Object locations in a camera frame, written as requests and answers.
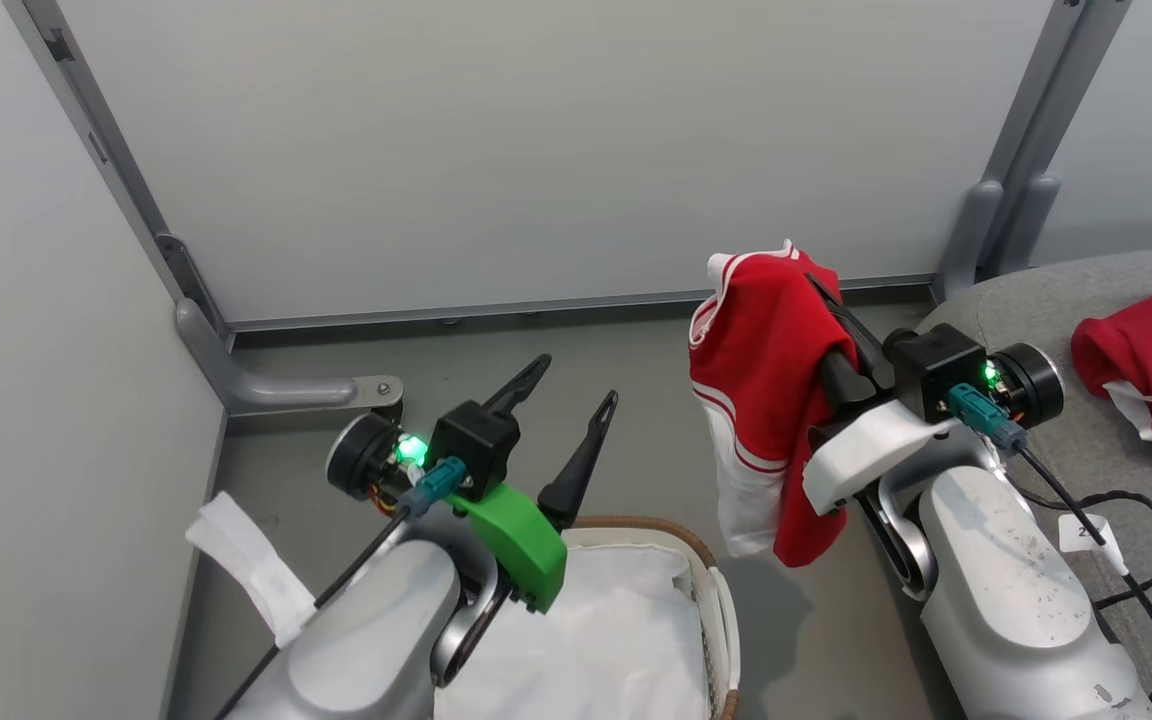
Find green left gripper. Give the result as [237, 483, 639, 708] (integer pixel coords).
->
[456, 354, 620, 613]

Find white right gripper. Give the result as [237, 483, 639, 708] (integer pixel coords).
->
[802, 272, 957, 516]

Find red garment with striped trim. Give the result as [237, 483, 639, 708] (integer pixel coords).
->
[689, 240, 862, 568]

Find grey fabric sofa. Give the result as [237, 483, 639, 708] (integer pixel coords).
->
[916, 248, 1152, 720]

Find grey curved partition foot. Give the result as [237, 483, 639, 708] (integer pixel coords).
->
[996, 175, 1062, 276]
[934, 178, 1005, 301]

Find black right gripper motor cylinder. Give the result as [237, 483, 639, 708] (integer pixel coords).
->
[986, 343, 1065, 426]

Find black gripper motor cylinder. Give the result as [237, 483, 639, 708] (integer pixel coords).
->
[986, 343, 1065, 426]
[326, 412, 427, 506]

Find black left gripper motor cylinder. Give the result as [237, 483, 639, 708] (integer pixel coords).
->
[326, 412, 427, 506]

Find grey partition foot with plate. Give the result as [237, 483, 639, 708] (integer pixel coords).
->
[174, 298, 405, 419]

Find grey partition bottom rail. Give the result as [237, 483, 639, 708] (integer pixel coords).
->
[226, 272, 937, 334]

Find black right cable teal plug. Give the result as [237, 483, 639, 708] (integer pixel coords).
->
[948, 383, 1152, 703]

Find white cable label tag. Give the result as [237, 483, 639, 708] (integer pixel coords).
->
[1058, 512, 1129, 576]

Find white strap on left arm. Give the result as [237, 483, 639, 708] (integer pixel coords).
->
[185, 492, 317, 649]

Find grey partition double post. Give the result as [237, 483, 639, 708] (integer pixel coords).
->
[976, 0, 1132, 271]

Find grey partition corner post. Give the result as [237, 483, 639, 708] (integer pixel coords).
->
[4, 0, 232, 336]

